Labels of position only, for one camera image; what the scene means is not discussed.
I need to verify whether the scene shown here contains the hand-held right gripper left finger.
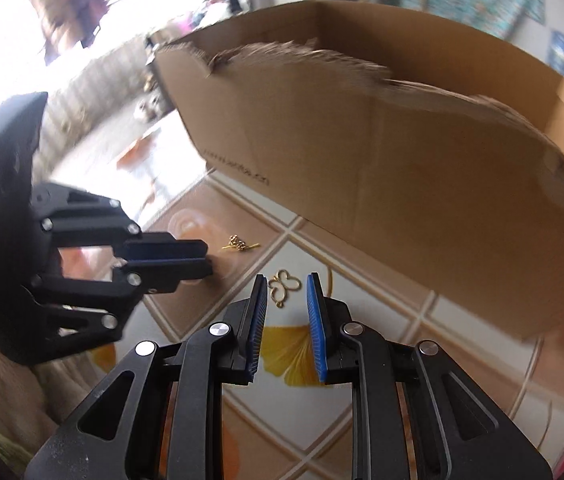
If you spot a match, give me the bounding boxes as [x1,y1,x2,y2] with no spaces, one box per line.
[24,274,269,480]

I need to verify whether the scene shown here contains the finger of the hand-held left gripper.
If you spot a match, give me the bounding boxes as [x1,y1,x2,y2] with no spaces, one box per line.
[32,259,214,337]
[37,182,209,262]

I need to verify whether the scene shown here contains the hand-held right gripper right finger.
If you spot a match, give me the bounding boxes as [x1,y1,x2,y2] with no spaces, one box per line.
[306,272,553,480]

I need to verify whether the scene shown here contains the gold butterfly brooch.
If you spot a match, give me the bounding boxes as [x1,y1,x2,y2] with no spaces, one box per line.
[268,270,303,309]

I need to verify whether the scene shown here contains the gold stud earring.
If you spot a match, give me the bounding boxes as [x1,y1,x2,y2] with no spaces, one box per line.
[221,234,262,255]

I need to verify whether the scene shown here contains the brown cardboard box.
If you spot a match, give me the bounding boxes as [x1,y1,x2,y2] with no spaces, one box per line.
[154,0,564,342]

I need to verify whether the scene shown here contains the ginkgo leaf print tablecloth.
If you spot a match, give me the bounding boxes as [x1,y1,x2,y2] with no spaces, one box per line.
[47,110,564,480]

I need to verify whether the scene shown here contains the hanging brown garment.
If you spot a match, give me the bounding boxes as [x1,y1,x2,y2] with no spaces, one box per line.
[27,0,109,67]

